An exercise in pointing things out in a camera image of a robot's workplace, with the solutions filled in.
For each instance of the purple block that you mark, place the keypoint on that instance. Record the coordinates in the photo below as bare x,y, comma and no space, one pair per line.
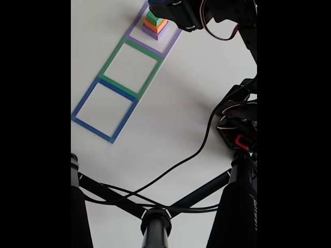
155,34

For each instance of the blue square frame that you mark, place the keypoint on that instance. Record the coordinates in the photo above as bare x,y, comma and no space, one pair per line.
93,130

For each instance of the green square frame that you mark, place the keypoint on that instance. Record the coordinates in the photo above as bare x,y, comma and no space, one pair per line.
114,58

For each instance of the red table clamp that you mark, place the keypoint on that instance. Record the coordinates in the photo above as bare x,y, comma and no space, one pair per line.
238,140

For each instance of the small blue cube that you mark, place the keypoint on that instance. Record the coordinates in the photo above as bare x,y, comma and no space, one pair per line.
156,1

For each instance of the black camera tripod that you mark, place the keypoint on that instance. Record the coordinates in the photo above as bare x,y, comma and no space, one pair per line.
155,227

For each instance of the orange block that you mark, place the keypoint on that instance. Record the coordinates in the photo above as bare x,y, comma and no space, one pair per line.
153,25

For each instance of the green cube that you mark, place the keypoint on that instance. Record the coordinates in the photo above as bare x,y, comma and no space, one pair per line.
152,19

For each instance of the purple square frame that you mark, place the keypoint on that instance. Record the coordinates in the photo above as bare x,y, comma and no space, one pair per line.
133,31

